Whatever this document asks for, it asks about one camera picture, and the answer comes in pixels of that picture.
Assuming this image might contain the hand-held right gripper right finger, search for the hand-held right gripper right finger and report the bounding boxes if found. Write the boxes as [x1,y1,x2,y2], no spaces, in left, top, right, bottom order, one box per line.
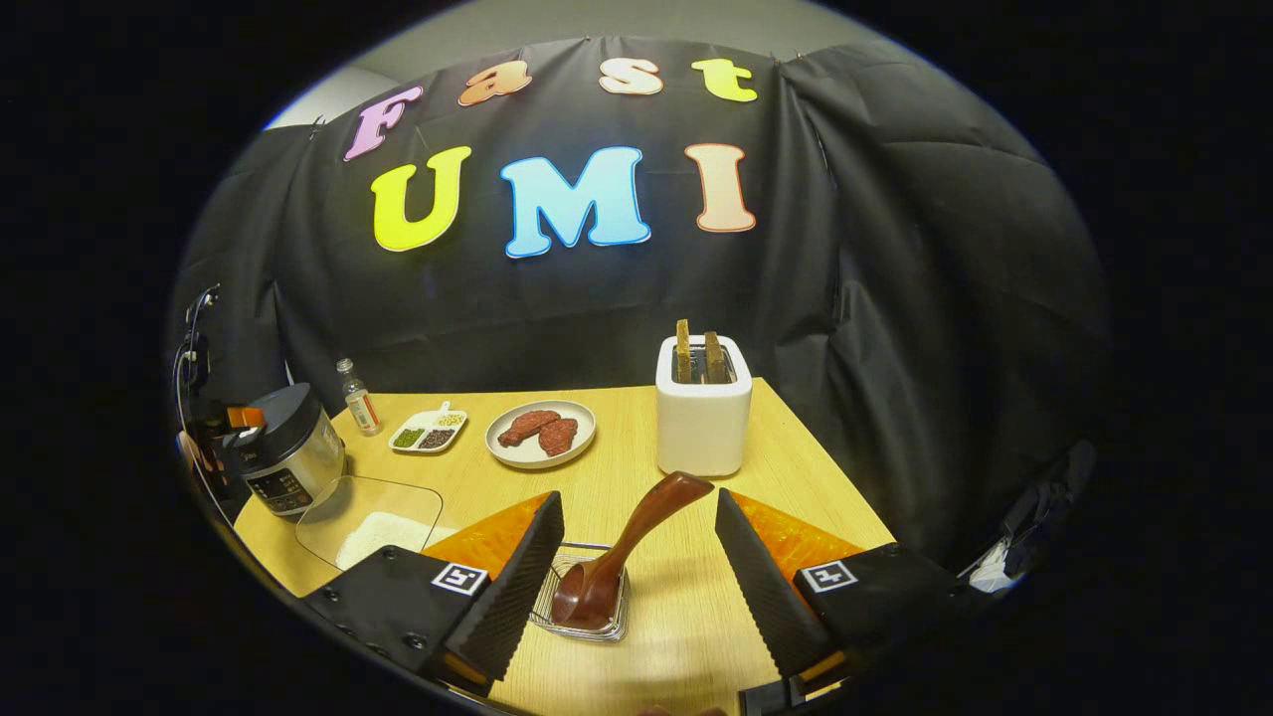
[716,486,958,692]

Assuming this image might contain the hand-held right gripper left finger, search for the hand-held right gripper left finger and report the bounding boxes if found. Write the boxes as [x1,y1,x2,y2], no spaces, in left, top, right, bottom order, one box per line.
[303,490,565,697]

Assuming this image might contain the metal wire chopstick holder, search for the metal wire chopstick holder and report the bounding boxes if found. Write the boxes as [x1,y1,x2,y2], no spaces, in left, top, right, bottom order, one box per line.
[527,542,630,642]

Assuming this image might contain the dark grey rice cooker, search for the dark grey rice cooker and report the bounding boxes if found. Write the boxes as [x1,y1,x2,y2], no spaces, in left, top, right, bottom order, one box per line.
[224,383,346,518]

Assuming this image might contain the brown wooden spoon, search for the brown wooden spoon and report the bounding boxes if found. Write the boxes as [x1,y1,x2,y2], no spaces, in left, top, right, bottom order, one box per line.
[552,471,715,629]

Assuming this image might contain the small clear glass bottle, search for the small clear glass bottle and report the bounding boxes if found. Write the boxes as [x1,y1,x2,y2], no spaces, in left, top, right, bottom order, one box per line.
[336,358,383,437]

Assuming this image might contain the clear glass dish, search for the clear glass dish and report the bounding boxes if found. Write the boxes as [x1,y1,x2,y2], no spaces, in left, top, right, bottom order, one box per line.
[295,475,446,573]

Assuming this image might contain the round white plate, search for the round white plate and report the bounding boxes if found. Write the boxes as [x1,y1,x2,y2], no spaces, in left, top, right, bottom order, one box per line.
[485,400,597,469]

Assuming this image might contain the white toaster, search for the white toaster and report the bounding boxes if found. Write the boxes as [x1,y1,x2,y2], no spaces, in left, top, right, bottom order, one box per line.
[655,335,754,477]

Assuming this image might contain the white divided bean dish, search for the white divided bean dish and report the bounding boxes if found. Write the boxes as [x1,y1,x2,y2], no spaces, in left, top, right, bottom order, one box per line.
[389,402,468,454]

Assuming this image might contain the dark clothing pile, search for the dark clothing pile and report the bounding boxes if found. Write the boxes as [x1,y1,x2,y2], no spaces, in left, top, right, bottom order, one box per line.
[1000,441,1097,583]

